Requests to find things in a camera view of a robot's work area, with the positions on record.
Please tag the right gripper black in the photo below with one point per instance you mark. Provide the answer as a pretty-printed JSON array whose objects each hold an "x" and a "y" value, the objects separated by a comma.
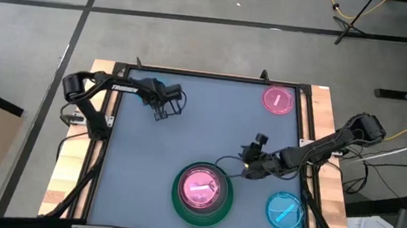
[{"x": 264, "y": 164}]

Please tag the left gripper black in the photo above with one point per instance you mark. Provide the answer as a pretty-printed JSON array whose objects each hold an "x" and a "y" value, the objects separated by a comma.
[{"x": 157, "y": 92}]

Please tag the small clear pink plate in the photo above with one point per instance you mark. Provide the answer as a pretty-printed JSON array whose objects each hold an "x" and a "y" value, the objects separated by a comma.
[
  {"x": 199, "y": 187},
  {"x": 278, "y": 99}
]

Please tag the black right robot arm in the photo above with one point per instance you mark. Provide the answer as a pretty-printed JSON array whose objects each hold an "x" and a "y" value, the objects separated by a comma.
[{"x": 320, "y": 147}]

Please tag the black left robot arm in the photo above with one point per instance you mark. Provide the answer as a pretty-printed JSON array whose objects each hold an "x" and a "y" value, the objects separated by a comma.
[{"x": 123, "y": 88}]

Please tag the grey-blue table mat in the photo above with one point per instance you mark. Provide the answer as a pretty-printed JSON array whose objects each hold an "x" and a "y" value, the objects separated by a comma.
[{"x": 146, "y": 161}]

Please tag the small clear blue plate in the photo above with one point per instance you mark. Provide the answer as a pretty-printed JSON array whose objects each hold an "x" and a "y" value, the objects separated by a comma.
[{"x": 285, "y": 212}]

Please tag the large green plastic plate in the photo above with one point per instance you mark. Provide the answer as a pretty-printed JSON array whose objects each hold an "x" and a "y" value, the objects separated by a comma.
[{"x": 179, "y": 212}]

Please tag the black tripod stand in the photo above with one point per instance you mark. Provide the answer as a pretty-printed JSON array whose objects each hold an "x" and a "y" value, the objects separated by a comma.
[{"x": 348, "y": 25}]

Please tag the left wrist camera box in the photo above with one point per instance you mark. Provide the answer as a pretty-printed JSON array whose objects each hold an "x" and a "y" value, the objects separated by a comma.
[{"x": 174, "y": 91}]

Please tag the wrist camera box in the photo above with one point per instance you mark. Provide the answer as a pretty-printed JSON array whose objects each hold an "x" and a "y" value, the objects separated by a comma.
[
  {"x": 261, "y": 139},
  {"x": 174, "y": 91}
]

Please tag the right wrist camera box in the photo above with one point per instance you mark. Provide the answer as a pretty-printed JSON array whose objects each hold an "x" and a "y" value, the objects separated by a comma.
[{"x": 261, "y": 139}]

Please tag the black table frame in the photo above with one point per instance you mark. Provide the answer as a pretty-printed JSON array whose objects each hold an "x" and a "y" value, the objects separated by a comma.
[{"x": 303, "y": 112}]

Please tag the black diagonal frame strut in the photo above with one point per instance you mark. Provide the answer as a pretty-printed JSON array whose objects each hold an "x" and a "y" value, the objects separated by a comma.
[
  {"x": 76, "y": 191},
  {"x": 320, "y": 222}
]

